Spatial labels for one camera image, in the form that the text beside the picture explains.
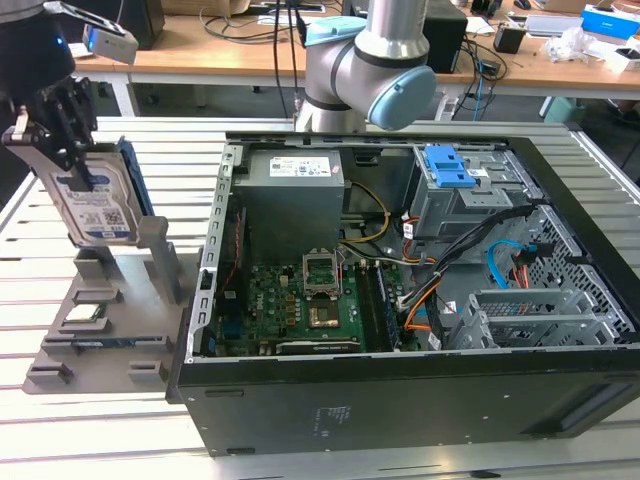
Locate thin red wire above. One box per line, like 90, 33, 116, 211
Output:
222, 207, 249, 296

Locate blue cardboard box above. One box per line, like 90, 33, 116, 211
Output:
580, 3, 640, 39

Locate long wooden desk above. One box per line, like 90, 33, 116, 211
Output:
113, 12, 640, 109

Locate yellow wires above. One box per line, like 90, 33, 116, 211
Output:
342, 182, 391, 246

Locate black computer tower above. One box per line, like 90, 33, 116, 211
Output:
424, 4, 469, 75

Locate black cable bundle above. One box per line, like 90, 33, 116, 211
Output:
429, 203, 544, 281

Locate black graphics card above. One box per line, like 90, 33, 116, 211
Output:
259, 337, 362, 357

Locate black pen holder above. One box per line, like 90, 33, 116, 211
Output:
493, 25, 527, 55

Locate large black box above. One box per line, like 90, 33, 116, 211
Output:
119, 0, 166, 51

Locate orange wire with connector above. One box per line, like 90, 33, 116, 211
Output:
512, 252, 534, 289

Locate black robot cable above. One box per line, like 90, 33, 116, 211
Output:
272, 0, 306, 119

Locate grey metal drive cage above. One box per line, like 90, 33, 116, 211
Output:
407, 144, 544, 241

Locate metal disk bay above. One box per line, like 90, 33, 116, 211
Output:
442, 287, 624, 351

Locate orange looped wire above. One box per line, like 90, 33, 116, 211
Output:
404, 287, 441, 334

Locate brown cardboard box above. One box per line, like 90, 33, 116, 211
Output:
162, 0, 251, 16

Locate RAM stick with blue label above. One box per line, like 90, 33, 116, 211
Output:
69, 337, 164, 351

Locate hard disk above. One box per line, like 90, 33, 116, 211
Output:
7, 135, 154, 249

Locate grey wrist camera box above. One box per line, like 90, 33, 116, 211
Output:
82, 2, 140, 65

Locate CPU socket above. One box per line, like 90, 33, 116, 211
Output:
305, 298, 346, 331

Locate blue wire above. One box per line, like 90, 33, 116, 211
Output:
487, 239, 526, 291

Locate green installed RAM stick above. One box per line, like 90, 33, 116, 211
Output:
373, 263, 402, 350

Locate pale green bin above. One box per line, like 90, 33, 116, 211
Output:
542, 94, 586, 126

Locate black open PC case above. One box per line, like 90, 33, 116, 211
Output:
164, 130, 640, 459

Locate white power strip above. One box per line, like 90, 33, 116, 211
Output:
434, 94, 459, 121

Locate metal socket cover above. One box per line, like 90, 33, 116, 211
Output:
301, 247, 345, 300

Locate black RAM slot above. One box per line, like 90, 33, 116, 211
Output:
356, 264, 379, 352

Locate silver CPU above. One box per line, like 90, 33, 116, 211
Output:
65, 302, 106, 324

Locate blue plastic drive latch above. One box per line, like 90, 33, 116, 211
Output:
422, 143, 476, 190

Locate grey power supply unit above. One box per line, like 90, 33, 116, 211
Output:
232, 148, 346, 251

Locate small white box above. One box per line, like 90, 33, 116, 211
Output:
604, 44, 640, 74

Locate grey parts rack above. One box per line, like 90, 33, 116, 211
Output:
22, 215, 189, 396

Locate grey flat device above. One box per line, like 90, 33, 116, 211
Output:
524, 14, 584, 37

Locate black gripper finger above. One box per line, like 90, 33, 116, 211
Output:
52, 76, 97, 193
22, 89, 66, 171

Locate small wooden desk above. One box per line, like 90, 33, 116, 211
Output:
72, 44, 132, 119

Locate clear plastic bags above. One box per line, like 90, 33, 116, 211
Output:
544, 27, 616, 64

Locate green motherboard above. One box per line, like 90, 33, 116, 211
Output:
212, 244, 406, 357

